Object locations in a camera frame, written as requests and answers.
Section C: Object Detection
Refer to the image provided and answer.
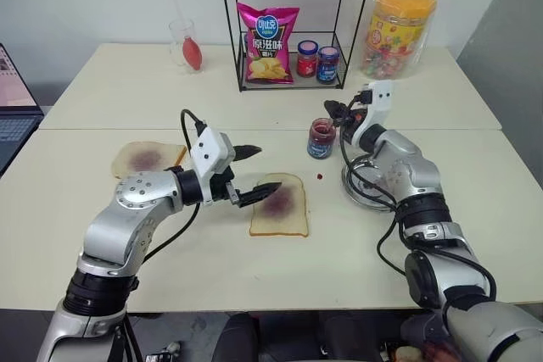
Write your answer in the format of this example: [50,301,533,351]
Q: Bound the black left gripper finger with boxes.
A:
[233,143,264,164]
[237,181,283,209]

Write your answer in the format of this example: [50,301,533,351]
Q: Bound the square bread slice with jam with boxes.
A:
[249,172,311,238]

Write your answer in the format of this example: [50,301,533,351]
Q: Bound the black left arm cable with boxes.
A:
[137,108,210,264]

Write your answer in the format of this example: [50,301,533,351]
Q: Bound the clear drinking glass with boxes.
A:
[168,18,205,75]

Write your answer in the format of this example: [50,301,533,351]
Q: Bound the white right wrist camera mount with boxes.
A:
[358,81,396,143]

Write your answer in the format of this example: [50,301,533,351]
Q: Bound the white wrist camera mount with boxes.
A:
[188,125,237,204]
[358,81,396,143]

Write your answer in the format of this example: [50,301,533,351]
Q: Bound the red spoon with clear handle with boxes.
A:
[171,0,204,71]

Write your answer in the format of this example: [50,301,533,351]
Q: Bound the candy jar with yellow lid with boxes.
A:
[360,0,438,80]

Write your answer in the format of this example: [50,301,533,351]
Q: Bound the black wire rack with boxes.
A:
[216,0,378,92]

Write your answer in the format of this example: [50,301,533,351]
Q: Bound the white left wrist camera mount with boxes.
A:
[188,125,237,204]

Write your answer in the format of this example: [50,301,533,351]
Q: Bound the red jam jar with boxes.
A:
[296,40,320,79]

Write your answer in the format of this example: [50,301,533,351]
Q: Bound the pink potato chips bag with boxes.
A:
[235,1,300,85]

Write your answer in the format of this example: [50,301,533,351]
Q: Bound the clear glass dish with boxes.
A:
[340,153,405,212]

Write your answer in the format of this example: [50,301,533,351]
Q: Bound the open glass jam jar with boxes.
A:
[306,117,337,161]

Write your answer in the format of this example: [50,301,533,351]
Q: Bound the flat bread slice with jam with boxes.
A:
[111,141,188,181]

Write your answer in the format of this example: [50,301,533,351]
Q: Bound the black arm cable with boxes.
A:
[137,108,210,264]
[337,89,497,309]

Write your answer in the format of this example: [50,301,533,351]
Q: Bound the blue jam jar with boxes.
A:
[316,46,340,84]

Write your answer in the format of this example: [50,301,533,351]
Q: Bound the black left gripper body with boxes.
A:
[212,165,246,209]

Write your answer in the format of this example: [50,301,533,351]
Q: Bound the dark rounded shape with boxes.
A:
[220,312,264,362]

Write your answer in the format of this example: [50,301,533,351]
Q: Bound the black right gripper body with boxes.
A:
[338,105,367,145]

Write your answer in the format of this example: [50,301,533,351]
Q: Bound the dark laptop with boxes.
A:
[0,42,46,179]

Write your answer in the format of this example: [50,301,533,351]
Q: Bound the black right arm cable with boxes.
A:
[337,89,497,309]

